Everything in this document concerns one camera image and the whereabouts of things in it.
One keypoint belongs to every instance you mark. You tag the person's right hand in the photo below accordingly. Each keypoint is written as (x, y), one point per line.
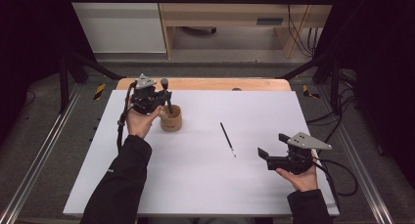
(303, 181)

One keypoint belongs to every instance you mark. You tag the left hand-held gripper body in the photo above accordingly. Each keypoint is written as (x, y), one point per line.
(145, 98)

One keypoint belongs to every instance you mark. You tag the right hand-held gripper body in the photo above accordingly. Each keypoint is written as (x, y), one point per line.
(290, 163)

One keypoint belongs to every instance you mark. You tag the yellow-black striped tape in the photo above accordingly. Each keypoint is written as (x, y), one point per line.
(99, 91)
(306, 92)

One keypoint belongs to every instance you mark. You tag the aluminium rail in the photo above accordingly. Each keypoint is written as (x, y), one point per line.
(362, 165)
(42, 145)

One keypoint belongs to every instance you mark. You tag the white cabinet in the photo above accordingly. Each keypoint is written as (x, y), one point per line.
(120, 25)

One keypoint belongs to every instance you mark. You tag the black curtain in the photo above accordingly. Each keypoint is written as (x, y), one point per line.
(381, 54)
(29, 54)

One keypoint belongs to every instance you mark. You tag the black metal frame stand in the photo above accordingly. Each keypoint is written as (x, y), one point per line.
(334, 83)
(64, 83)

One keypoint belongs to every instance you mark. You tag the thin black brush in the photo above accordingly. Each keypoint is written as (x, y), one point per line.
(226, 137)

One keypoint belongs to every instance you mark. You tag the person's left hand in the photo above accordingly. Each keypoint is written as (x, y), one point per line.
(140, 124)

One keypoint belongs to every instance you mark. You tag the white table sheet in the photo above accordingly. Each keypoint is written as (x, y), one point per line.
(212, 185)

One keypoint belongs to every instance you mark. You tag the black flat-head makeup brush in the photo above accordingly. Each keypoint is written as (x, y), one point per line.
(164, 83)

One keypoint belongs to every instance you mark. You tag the tan cup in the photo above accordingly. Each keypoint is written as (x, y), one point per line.
(173, 123)

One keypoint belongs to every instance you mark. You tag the wooden desk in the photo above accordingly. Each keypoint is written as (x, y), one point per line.
(221, 13)

